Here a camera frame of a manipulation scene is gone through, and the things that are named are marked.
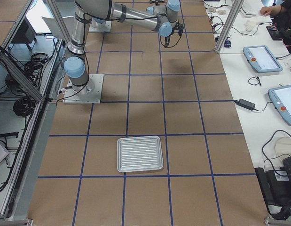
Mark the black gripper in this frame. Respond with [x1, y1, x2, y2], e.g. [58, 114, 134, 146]
[149, 0, 165, 4]
[165, 33, 173, 47]

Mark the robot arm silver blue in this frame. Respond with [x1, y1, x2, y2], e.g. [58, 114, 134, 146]
[63, 0, 184, 89]

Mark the ribbed metal tray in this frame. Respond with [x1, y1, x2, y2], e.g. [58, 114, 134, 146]
[117, 136, 164, 173]

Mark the person hand at desk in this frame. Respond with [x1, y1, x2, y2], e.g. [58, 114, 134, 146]
[260, 5, 281, 16]

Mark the white plastic chair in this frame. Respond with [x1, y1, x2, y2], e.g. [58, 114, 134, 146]
[42, 16, 75, 42]

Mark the upper blue teach pendant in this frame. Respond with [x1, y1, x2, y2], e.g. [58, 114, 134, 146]
[243, 45, 283, 73]

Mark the blue teach pendant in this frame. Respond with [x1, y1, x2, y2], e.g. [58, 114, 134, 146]
[267, 85, 291, 125]
[243, 45, 283, 73]

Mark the black power adapter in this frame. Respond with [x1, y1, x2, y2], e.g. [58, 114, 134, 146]
[238, 98, 255, 111]

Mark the lower blue teach pendant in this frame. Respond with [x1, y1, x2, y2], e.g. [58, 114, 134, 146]
[267, 85, 291, 125]

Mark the black device on desk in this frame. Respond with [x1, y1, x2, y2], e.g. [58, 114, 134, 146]
[255, 156, 291, 220]

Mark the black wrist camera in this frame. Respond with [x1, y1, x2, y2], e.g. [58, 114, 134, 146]
[175, 21, 184, 37]

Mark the aluminium frame post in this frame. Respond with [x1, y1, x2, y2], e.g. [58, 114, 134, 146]
[215, 0, 244, 54]

